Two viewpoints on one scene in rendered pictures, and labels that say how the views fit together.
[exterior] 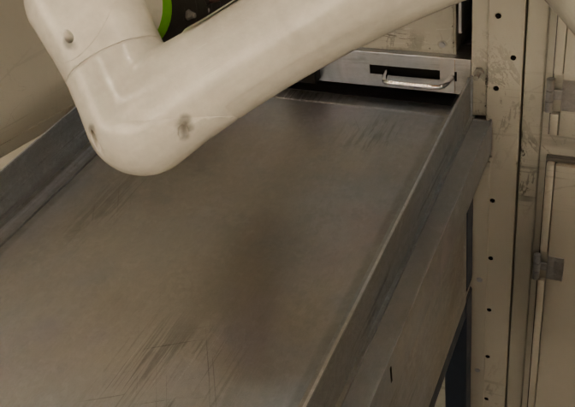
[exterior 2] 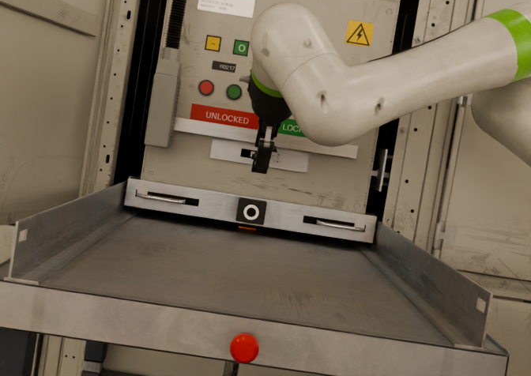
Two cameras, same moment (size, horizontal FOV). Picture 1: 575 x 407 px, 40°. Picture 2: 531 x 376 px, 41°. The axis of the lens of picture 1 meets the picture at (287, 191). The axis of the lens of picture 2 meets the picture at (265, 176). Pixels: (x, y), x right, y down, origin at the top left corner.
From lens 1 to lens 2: 86 cm
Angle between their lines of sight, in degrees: 44
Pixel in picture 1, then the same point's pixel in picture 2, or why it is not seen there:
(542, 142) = not seen: hidden behind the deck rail
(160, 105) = (371, 87)
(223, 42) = (405, 64)
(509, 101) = not seen: hidden behind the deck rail
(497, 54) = (402, 208)
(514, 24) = (416, 188)
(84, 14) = (318, 33)
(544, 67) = (430, 219)
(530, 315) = not seen: outside the picture
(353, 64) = (291, 214)
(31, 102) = (33, 193)
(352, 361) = (442, 304)
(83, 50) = (318, 50)
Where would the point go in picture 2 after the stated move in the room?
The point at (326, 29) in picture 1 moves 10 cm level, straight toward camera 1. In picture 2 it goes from (458, 71) to (508, 69)
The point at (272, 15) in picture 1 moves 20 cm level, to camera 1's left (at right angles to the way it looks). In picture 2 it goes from (432, 57) to (322, 28)
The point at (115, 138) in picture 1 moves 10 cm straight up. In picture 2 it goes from (343, 99) to (355, 24)
